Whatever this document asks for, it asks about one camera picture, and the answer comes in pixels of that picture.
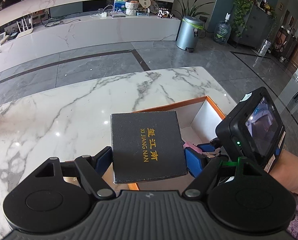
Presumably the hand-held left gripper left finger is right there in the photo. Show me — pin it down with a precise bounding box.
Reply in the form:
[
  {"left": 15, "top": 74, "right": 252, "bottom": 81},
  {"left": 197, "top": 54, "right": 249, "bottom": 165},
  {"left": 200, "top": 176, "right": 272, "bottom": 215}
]
[{"left": 35, "top": 146, "right": 115, "bottom": 200}]

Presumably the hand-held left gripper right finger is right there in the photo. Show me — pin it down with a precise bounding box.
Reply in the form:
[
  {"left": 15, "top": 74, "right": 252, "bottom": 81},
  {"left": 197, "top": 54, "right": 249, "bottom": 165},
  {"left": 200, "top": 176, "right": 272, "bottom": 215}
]
[{"left": 182, "top": 146, "right": 262, "bottom": 198}]

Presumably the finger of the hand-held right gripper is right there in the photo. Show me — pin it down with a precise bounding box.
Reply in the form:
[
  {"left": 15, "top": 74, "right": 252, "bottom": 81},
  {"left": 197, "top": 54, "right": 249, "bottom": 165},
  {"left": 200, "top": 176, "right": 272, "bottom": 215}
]
[{"left": 198, "top": 138, "right": 223, "bottom": 154}]

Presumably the orange cardboard box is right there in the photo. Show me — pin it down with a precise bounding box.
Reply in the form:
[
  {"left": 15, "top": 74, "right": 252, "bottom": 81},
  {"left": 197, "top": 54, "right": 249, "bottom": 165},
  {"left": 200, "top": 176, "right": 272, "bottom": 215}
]
[{"left": 127, "top": 95, "right": 226, "bottom": 191}]

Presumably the black box with gold print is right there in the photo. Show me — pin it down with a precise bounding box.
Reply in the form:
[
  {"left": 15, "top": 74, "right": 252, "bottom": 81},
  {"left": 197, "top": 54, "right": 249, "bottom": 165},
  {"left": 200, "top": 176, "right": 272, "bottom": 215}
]
[{"left": 110, "top": 110, "right": 189, "bottom": 184}]

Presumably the clear water jug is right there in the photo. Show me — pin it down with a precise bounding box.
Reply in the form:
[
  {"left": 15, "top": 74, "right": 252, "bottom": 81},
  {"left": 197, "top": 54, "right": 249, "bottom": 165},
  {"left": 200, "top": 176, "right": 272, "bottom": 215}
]
[{"left": 214, "top": 12, "right": 233, "bottom": 45}]

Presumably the silver pedal trash can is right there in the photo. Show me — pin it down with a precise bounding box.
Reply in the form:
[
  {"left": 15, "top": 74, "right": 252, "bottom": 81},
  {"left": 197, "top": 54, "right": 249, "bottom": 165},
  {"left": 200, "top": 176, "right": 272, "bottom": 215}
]
[{"left": 176, "top": 16, "right": 205, "bottom": 53}]

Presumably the grey storage cabinet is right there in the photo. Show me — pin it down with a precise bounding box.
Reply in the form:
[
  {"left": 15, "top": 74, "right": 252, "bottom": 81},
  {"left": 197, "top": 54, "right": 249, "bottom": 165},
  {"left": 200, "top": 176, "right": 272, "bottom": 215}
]
[{"left": 228, "top": 4, "right": 278, "bottom": 50}]

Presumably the white marble tv cabinet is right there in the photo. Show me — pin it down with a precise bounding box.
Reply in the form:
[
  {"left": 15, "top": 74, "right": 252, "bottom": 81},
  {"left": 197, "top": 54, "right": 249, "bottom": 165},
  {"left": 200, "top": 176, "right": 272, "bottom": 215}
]
[{"left": 0, "top": 14, "right": 181, "bottom": 78}]

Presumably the green trailing plant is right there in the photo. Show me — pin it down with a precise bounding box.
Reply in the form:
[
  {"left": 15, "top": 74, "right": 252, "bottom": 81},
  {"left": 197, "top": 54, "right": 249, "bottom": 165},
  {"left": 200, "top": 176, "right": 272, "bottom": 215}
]
[{"left": 221, "top": 0, "right": 261, "bottom": 37}]

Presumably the long leaf potted plant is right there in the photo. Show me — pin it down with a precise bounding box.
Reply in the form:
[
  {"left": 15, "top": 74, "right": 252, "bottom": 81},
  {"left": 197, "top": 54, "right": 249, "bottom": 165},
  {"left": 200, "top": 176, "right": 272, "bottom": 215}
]
[{"left": 171, "top": 0, "right": 215, "bottom": 18}]

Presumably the black white cow toy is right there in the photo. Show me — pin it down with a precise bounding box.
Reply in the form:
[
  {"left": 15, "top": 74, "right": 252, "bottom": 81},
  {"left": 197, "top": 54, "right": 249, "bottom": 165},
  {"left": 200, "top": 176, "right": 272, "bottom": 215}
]
[{"left": 158, "top": 8, "right": 176, "bottom": 19}]

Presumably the glass plate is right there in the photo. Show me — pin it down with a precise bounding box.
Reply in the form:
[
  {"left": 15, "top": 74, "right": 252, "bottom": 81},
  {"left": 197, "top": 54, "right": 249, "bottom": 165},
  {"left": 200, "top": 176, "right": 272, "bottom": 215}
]
[{"left": 149, "top": 0, "right": 162, "bottom": 14}]

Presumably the white router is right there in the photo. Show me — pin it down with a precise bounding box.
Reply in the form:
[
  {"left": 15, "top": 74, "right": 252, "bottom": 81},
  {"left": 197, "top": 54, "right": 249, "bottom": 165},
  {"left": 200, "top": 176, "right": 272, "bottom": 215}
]
[{"left": 16, "top": 15, "right": 34, "bottom": 39}]

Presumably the round wooden fan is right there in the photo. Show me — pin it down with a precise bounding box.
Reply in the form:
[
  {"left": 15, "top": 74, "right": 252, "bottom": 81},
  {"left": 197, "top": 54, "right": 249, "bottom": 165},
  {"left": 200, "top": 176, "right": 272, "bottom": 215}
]
[{"left": 138, "top": 0, "right": 152, "bottom": 13}]

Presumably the blue green painting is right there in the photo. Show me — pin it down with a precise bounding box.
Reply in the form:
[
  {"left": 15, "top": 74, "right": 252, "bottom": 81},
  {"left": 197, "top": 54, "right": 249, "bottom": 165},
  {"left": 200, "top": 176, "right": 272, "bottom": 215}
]
[{"left": 114, "top": 0, "right": 150, "bottom": 13}]

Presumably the black cable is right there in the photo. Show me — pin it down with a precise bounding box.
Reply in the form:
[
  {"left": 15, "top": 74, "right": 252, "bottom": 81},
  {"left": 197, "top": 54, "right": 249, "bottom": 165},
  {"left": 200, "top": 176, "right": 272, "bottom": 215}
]
[{"left": 42, "top": 16, "right": 65, "bottom": 28}]

